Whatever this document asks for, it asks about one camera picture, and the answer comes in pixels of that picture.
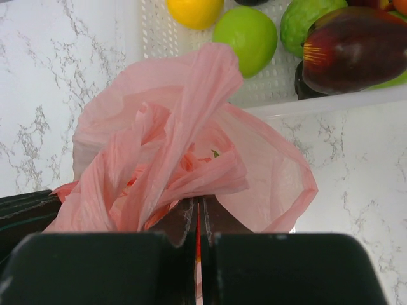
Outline dark red fake apple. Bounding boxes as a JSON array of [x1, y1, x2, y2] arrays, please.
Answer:
[[302, 6, 406, 95]]

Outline yellow fake apple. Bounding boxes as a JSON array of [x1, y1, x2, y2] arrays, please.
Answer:
[[166, 0, 224, 31]]

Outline white plastic basket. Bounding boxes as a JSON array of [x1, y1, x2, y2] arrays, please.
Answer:
[[123, 1, 406, 117]]

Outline green fake lime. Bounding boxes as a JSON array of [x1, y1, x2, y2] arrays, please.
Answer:
[[280, 0, 348, 58]]

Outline green fake apple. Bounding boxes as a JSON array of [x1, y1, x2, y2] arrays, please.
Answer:
[[212, 6, 278, 78]]

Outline pink plastic bag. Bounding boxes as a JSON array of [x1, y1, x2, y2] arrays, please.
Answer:
[[46, 43, 317, 233]]

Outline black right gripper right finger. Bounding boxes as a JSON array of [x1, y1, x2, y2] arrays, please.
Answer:
[[199, 196, 387, 304]]

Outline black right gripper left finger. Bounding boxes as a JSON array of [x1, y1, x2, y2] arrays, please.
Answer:
[[1, 198, 198, 304]]

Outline orange fake orange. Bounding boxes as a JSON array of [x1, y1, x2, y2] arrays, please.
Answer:
[[392, 0, 407, 16]]

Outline dark purple fake fruit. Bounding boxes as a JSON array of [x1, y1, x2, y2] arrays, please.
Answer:
[[235, 0, 268, 6]]

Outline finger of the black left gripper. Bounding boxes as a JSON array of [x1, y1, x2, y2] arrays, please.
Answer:
[[1, 190, 61, 254]]

